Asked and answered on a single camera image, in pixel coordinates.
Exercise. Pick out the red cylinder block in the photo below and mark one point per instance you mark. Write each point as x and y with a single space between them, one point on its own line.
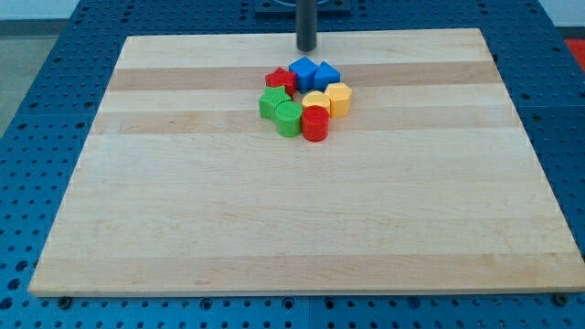
315 123

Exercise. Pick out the light wooden board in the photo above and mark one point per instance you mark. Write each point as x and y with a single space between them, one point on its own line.
429 185

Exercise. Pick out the green star block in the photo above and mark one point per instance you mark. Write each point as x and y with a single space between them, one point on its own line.
270 99

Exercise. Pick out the blue cube block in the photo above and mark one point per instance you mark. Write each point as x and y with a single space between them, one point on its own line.
304 68

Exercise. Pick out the blue perforated metal table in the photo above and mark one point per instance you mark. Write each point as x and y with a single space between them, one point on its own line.
42 144

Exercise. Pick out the yellow hexagon block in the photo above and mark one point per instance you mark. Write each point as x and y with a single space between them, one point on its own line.
340 96

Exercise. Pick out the blue triangle block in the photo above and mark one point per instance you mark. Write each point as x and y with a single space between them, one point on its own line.
325 75

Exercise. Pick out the green cylinder block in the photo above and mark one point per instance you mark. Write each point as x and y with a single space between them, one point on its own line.
288 119

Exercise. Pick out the red star block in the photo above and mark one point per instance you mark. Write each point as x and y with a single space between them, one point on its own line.
282 77

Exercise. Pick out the yellow half-round block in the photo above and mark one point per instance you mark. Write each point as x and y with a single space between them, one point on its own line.
316 98

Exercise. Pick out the red object at right edge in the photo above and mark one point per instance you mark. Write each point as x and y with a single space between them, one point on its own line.
577 49

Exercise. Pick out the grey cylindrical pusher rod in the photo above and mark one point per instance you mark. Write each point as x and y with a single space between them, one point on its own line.
306 24

